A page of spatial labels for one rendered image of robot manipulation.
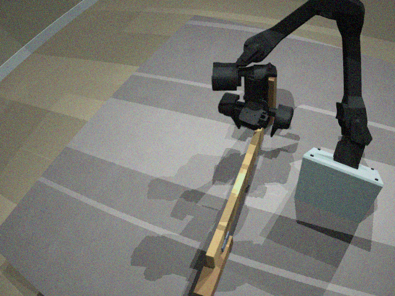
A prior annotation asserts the long tan wooden rail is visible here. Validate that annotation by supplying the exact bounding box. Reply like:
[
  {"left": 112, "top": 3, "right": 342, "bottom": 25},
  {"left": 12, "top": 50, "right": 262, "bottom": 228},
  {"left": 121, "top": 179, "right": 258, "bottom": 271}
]
[{"left": 206, "top": 128, "right": 264, "bottom": 268}]

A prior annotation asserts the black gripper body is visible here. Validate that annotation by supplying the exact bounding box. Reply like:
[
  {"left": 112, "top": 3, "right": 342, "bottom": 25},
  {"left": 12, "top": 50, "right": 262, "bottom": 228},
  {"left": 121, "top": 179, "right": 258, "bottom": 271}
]
[{"left": 218, "top": 90, "right": 294, "bottom": 129}]

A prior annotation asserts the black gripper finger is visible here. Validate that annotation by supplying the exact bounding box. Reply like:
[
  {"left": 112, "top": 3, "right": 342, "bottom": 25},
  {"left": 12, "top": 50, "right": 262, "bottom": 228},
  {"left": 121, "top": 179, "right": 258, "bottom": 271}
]
[
  {"left": 270, "top": 124, "right": 284, "bottom": 137},
  {"left": 224, "top": 110, "right": 241, "bottom": 129}
]

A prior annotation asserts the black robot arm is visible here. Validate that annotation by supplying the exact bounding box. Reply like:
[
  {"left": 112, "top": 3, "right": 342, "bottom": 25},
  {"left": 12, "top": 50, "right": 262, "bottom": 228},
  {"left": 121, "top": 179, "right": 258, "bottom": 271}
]
[{"left": 212, "top": 0, "right": 373, "bottom": 169}]

